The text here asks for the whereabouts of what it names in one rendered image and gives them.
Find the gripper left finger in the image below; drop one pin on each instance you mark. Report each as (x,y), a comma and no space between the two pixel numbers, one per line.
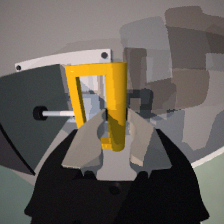
(80,151)

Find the white bolted base plate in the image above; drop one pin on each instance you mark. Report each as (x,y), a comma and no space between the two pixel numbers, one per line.
(93,87)

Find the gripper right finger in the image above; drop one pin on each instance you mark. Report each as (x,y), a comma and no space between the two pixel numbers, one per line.
(152,151)

